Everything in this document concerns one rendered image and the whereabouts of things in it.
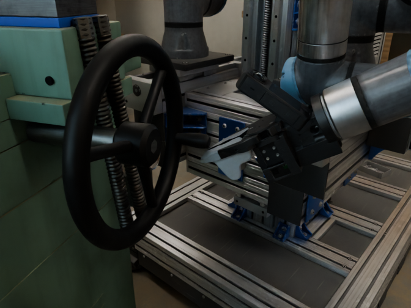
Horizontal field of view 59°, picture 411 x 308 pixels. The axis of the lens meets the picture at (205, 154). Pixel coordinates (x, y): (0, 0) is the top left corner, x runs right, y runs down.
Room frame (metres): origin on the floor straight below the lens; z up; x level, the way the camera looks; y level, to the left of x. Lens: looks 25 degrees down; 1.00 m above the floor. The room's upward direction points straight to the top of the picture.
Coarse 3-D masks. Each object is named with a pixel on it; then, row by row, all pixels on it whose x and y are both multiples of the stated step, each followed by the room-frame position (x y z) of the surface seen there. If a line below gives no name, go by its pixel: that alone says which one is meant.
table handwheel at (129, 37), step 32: (96, 64) 0.38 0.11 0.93; (160, 64) 0.52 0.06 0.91; (96, 96) 0.36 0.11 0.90; (32, 128) 0.49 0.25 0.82; (64, 128) 0.48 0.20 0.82; (96, 128) 0.47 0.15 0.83; (128, 128) 0.45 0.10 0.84; (64, 160) 0.33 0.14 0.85; (96, 160) 0.36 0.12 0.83; (128, 160) 0.43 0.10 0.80; (160, 192) 0.51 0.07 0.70; (96, 224) 0.33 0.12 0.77
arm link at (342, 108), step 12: (336, 84) 0.48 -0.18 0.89; (348, 84) 0.46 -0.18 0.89; (324, 96) 0.47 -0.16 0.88; (336, 96) 0.45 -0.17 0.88; (348, 96) 0.44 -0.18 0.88; (324, 108) 0.46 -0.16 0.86; (336, 108) 0.44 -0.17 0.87; (348, 108) 0.44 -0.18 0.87; (360, 108) 0.43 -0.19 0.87; (336, 120) 0.44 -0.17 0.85; (348, 120) 0.44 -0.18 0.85; (360, 120) 0.43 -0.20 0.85; (336, 132) 0.45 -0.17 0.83; (348, 132) 0.44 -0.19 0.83; (360, 132) 0.44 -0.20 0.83
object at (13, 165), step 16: (32, 144) 0.50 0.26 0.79; (48, 144) 0.53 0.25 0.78; (0, 160) 0.45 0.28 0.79; (16, 160) 0.47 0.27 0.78; (32, 160) 0.50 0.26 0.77; (48, 160) 0.53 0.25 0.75; (0, 176) 0.44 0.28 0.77; (16, 176) 0.46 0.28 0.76; (32, 176) 0.49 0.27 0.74; (48, 176) 0.52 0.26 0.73; (0, 192) 0.43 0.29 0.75; (16, 192) 0.46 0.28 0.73; (32, 192) 0.48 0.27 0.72; (0, 208) 0.43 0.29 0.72
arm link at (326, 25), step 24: (312, 0) 0.55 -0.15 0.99; (336, 0) 0.54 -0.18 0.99; (312, 24) 0.55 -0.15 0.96; (336, 24) 0.54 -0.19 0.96; (312, 48) 0.56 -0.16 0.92; (336, 48) 0.55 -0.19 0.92; (288, 72) 0.59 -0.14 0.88; (312, 72) 0.56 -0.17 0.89; (336, 72) 0.56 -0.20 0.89; (312, 96) 0.57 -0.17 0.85
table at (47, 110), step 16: (128, 64) 0.79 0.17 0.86; (0, 80) 0.48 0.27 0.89; (128, 80) 0.60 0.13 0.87; (0, 96) 0.47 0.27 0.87; (16, 96) 0.49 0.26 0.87; (32, 96) 0.49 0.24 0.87; (0, 112) 0.46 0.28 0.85; (16, 112) 0.47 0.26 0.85; (32, 112) 0.46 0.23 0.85; (48, 112) 0.45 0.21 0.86; (64, 112) 0.45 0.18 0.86
